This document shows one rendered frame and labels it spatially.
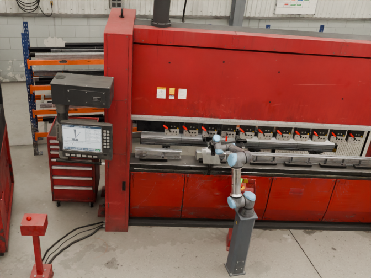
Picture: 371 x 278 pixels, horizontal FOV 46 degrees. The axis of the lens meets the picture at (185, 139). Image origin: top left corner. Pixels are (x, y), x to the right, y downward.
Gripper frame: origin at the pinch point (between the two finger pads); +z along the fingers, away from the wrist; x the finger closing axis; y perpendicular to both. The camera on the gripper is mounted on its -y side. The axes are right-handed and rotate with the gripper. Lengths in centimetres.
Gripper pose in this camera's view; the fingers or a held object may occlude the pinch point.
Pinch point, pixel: (211, 150)
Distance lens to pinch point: 464.8
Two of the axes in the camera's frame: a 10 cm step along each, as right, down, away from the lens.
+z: -1.0, 3.3, 9.4
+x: -9.9, -0.4, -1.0
